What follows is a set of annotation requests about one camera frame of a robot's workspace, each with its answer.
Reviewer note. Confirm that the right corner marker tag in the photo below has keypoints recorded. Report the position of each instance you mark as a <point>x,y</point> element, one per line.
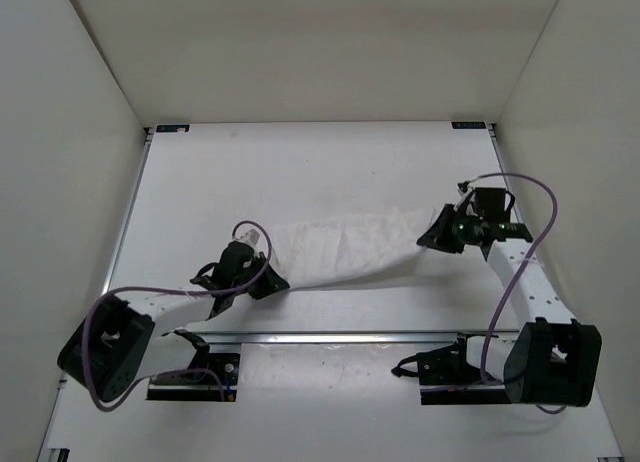
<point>468,125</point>

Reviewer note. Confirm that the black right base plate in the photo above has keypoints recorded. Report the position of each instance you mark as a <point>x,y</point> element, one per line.
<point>446,379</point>

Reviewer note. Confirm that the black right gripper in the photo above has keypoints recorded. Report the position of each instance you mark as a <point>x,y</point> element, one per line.
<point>436,237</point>

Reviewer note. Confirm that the aluminium front table rail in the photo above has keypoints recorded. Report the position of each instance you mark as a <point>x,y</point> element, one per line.
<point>333,338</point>

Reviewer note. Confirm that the left corner marker tag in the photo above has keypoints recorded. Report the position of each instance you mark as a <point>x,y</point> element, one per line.
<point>172,128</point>

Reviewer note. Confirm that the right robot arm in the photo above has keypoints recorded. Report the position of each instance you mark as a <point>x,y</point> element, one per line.
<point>552,361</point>

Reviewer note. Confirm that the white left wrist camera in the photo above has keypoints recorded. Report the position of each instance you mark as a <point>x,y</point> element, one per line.
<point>251,238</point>

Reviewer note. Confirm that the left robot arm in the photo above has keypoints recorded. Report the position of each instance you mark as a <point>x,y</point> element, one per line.
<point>120,343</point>

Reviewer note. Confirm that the white pleated skirt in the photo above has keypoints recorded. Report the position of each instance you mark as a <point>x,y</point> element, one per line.
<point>343,248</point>

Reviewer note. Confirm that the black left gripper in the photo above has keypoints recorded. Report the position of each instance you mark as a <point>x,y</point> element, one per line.
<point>272,282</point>

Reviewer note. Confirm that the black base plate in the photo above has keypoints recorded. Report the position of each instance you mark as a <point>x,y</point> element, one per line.
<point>200,377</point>
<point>446,379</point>

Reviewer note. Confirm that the corner marker tag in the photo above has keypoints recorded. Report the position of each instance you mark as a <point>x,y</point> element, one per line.
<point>172,128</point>
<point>468,125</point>

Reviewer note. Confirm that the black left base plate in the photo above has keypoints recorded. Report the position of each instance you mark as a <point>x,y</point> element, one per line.
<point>200,377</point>

